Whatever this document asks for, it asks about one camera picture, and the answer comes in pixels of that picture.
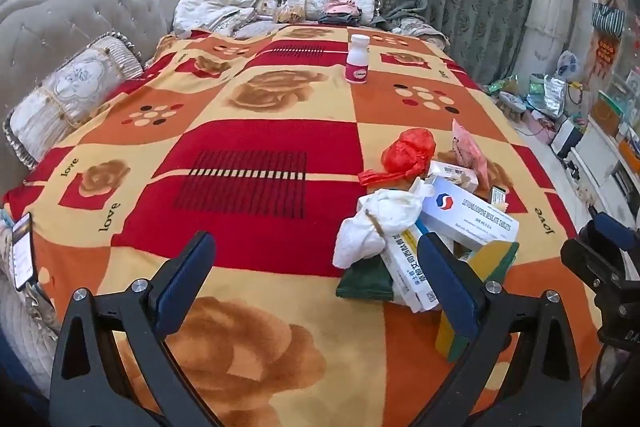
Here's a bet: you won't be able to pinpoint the pink plastic packet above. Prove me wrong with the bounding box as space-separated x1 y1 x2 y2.
451 118 494 198

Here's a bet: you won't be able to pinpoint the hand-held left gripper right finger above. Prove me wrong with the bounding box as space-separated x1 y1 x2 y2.
417 232 583 427

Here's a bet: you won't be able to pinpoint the white box yellow-blue stripes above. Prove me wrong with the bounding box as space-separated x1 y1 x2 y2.
382 227 444 314

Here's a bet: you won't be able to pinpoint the dark folded cloth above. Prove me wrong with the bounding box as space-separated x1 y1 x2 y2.
319 14 362 28

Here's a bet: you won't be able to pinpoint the red orange printed blanket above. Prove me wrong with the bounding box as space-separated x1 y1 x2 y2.
2 24 603 427

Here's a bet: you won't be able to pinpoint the yellow green sponge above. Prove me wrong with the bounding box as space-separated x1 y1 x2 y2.
434 241 521 363

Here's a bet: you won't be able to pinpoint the crumpled white cloth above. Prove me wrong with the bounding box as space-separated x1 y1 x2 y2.
172 0 262 38

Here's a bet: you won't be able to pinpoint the small white stool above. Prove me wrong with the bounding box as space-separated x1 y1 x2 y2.
499 91 527 122

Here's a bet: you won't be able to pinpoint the white pill bottle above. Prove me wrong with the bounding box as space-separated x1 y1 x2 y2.
344 34 370 84

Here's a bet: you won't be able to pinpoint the pink folded cloth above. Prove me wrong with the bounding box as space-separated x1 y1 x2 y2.
322 0 362 16

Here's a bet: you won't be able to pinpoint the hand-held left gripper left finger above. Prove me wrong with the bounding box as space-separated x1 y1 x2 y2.
49 231 226 427

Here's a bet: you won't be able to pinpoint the white lace-covered column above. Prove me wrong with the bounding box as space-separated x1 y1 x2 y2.
522 0 577 74

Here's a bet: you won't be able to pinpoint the black smartphone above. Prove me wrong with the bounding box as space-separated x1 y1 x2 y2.
10 212 37 293

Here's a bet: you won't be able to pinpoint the green foil packet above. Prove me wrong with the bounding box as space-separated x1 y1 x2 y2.
487 77 522 96

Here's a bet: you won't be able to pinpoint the striped ruffled bolster cushion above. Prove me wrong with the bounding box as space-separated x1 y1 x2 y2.
4 34 147 168

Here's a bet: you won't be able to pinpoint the striped green tote bag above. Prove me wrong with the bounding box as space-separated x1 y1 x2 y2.
592 2 626 40

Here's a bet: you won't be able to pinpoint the pillows and clothes pile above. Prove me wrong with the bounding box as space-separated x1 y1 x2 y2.
284 0 384 26

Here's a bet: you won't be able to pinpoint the grey tufted sofa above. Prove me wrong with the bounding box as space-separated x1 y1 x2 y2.
0 0 206 188

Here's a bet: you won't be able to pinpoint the white low cabinet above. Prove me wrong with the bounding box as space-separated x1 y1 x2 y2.
570 114 640 212

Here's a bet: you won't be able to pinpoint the white plastic bag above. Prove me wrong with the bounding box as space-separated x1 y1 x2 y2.
333 179 436 271

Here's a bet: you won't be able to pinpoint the white box red-blue logo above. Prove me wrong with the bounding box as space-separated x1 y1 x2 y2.
417 177 521 251

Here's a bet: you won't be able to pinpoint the dark green cloth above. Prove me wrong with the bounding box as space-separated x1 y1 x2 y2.
336 257 396 304

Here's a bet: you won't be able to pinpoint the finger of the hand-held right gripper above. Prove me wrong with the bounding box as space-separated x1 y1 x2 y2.
577 212 640 258
560 236 626 294

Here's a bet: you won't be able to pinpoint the red plastic bag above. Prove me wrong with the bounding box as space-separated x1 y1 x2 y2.
357 127 436 188

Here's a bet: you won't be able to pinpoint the white barcode box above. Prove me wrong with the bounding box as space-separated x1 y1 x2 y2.
427 159 481 188

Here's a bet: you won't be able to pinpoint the silver foil bag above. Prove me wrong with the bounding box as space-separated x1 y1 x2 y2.
529 74 567 118

